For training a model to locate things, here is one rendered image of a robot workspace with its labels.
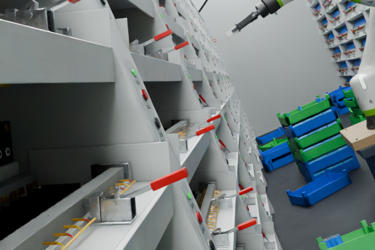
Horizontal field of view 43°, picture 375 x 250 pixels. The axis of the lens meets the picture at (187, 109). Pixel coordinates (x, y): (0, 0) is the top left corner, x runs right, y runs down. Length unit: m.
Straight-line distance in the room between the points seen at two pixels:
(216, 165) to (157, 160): 0.72
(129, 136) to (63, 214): 0.23
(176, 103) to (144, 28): 0.23
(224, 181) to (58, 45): 0.95
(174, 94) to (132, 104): 0.70
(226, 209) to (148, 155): 0.55
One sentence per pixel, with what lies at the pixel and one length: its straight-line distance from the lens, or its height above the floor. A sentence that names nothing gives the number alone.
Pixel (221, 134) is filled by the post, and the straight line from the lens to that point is 2.02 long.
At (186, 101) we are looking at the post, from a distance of 1.32.
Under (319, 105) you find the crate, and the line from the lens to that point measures 2.98.
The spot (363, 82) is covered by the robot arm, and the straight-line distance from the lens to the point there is 2.26.
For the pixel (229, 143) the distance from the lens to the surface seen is 2.02.
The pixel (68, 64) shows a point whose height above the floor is 0.85.
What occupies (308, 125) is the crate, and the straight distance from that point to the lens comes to 2.97.
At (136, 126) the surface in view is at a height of 0.77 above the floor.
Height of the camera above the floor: 0.77
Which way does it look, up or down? 1 degrees down
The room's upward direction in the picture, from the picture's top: 24 degrees counter-clockwise
